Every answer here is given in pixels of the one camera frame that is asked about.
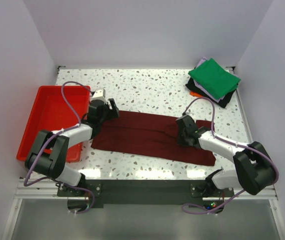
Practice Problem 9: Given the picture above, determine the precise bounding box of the dark red t shirt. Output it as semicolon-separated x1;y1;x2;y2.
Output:
91;111;216;167

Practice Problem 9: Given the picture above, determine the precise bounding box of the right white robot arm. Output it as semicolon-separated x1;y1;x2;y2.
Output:
176;114;279;195

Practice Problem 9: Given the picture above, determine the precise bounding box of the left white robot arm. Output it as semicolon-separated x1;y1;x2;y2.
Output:
23;98;120;187

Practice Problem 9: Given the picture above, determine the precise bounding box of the orange folded t shirt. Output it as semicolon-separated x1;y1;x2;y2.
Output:
189;91;208;99

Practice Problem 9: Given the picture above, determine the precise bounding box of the red plastic bin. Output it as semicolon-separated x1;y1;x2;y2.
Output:
16;85;90;162

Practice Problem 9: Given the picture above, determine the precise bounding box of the black folded t shirt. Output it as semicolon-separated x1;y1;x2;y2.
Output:
184;65;240;109

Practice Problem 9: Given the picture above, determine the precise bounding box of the green folded t shirt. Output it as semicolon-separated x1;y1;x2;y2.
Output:
188;58;242;100

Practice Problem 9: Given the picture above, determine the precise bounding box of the lilac folded t shirt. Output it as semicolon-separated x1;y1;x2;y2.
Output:
193;57;240;103

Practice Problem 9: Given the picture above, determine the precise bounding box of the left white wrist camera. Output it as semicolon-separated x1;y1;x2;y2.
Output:
92;88;107;102

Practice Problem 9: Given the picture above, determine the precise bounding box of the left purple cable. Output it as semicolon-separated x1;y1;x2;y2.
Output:
23;81;96;215

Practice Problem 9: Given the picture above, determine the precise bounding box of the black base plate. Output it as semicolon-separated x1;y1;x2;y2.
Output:
57;178;235;210

